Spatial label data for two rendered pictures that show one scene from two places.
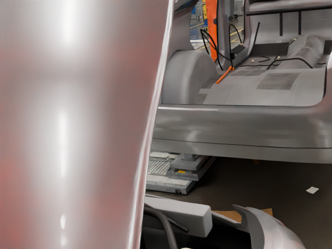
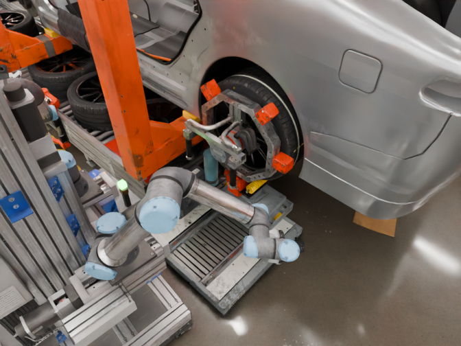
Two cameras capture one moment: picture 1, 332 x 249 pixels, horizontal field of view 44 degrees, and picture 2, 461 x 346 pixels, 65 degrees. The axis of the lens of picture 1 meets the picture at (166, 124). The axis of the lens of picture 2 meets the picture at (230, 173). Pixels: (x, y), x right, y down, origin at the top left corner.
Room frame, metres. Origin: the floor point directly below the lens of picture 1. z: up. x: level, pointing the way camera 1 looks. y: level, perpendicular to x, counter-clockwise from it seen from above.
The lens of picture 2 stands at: (3.78, 1.56, 2.20)
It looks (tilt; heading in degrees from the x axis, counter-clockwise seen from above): 45 degrees down; 282
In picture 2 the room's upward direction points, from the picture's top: 1 degrees clockwise
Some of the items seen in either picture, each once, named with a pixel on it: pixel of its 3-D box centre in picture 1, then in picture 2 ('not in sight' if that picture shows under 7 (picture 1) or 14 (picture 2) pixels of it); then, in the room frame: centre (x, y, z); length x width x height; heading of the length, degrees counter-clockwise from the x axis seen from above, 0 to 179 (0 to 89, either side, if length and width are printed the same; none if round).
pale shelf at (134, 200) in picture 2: not in sight; (110, 191); (4.87, 0.16, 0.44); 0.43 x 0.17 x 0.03; 150
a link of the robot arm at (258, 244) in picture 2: not in sight; (258, 243); (3.83, 0.80, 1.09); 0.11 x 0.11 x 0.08; 10
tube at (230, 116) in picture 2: not in sight; (210, 114); (4.22, 0.00, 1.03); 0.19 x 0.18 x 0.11; 60
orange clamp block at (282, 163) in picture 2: not in sight; (282, 163); (3.80, 0.09, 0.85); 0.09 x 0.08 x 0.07; 150
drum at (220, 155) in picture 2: not in sight; (230, 143); (4.11, 0.00, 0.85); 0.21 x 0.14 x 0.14; 60
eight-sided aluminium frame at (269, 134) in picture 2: not in sight; (238, 138); (4.07, -0.06, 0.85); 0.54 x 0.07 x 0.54; 150
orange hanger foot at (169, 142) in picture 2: not in sight; (177, 125); (4.53, -0.29, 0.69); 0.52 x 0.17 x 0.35; 60
